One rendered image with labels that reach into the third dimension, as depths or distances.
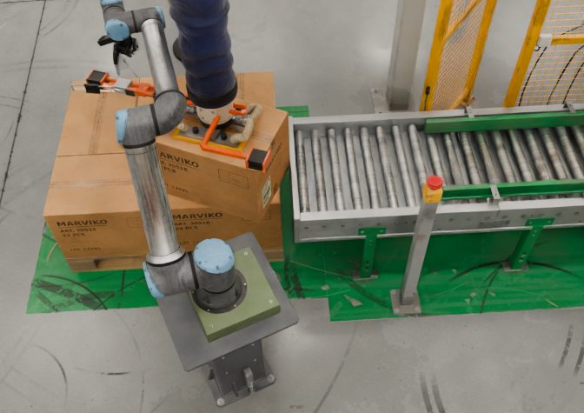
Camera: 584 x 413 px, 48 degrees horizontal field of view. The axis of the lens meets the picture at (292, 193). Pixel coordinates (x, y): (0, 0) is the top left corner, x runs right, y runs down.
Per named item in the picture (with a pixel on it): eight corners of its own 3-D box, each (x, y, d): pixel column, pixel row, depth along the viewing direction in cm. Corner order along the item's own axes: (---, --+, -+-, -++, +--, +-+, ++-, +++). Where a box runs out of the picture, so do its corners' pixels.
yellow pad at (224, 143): (248, 138, 303) (248, 130, 299) (241, 154, 297) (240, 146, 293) (181, 123, 310) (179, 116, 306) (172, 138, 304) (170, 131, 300)
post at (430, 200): (410, 295, 358) (440, 180, 279) (412, 306, 354) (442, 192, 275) (398, 296, 358) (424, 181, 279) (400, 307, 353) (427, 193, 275)
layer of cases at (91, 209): (275, 117, 423) (273, 70, 391) (282, 246, 362) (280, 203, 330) (89, 127, 421) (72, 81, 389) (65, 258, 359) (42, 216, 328)
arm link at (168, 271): (197, 296, 250) (155, 107, 222) (151, 308, 247) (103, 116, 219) (193, 278, 264) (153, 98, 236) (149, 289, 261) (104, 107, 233)
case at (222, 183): (289, 165, 345) (288, 111, 314) (260, 223, 323) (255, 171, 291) (189, 136, 360) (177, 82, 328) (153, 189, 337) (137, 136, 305)
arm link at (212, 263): (240, 287, 259) (237, 263, 245) (197, 297, 256) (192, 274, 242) (231, 256, 268) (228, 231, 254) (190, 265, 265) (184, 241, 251)
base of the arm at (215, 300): (248, 302, 266) (246, 289, 258) (202, 314, 262) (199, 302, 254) (235, 263, 277) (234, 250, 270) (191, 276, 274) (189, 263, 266)
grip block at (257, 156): (270, 158, 281) (270, 150, 277) (264, 173, 276) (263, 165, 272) (252, 154, 283) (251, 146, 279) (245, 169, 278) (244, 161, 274)
